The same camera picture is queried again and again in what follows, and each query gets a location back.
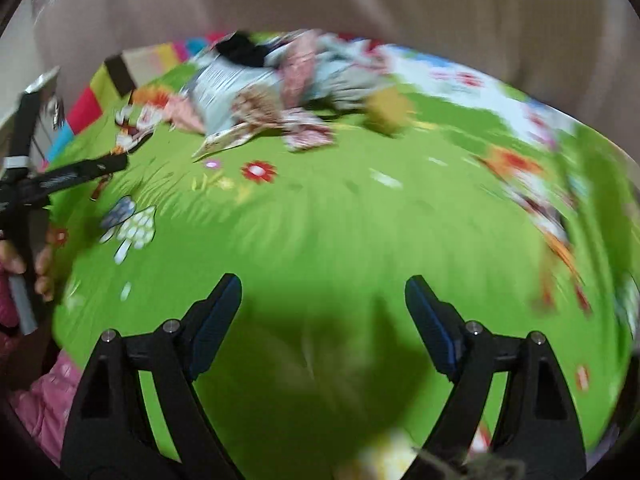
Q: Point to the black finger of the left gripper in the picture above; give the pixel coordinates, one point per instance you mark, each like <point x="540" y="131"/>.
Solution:
<point x="77" y="173"/>

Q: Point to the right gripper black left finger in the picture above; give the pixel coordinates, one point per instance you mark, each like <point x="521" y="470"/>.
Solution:
<point x="136" y="414"/>

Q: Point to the pink fleece towel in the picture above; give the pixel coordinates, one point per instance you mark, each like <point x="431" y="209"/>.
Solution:
<point x="180" y="113"/>

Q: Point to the white wet wipes pack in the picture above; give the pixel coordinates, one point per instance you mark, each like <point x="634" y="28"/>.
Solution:
<point x="216" y="83"/>

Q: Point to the red white patterned scarf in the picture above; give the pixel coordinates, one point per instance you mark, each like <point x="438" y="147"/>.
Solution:
<point x="258" y="108"/>

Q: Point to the black velvet scrunchie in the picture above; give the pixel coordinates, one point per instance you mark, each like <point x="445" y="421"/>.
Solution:
<point x="238" y="48"/>

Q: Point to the light blue towel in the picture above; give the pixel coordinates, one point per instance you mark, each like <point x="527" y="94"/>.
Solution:
<point x="312" y="57"/>

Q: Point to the grey herringbone drawstring pouch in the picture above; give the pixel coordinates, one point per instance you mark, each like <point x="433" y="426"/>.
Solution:
<point x="348" y="89"/>

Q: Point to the yellow sponge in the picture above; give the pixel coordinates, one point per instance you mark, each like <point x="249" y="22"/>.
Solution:
<point x="388" y="111"/>

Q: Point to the pink jacket sleeve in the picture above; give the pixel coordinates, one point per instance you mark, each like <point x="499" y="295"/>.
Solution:
<point x="42" y="404"/>

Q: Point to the cartoon print green cloth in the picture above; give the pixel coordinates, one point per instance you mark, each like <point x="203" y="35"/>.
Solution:
<point x="520" y="216"/>

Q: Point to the beige pink curtain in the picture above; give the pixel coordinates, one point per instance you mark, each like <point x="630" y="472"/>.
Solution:
<point x="581" y="56"/>

